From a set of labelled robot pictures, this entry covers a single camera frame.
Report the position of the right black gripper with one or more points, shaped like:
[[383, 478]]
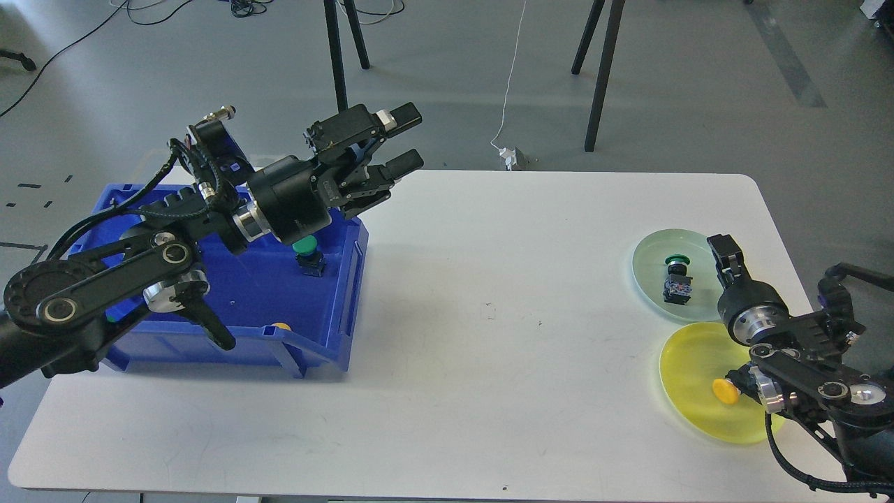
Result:
[[747, 307]]

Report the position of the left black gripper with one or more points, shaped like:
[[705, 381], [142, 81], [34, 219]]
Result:
[[291, 198]]

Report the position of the green push button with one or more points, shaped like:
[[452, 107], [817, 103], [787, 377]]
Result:
[[309, 257], [677, 285]]

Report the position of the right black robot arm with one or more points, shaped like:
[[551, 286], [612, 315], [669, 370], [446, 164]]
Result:
[[796, 371]]

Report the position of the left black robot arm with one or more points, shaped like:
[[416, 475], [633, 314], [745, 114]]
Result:
[[110, 271]]

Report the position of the light green plate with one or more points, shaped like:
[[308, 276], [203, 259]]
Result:
[[650, 272]]

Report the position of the yellow plate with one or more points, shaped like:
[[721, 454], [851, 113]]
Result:
[[690, 359]]

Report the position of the white power adapter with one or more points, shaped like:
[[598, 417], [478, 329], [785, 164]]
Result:
[[514, 160]]

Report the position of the blue plastic bin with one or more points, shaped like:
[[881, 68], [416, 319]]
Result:
[[249, 292]]

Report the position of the black tripod legs right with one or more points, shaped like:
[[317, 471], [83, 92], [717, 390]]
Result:
[[605, 64]]

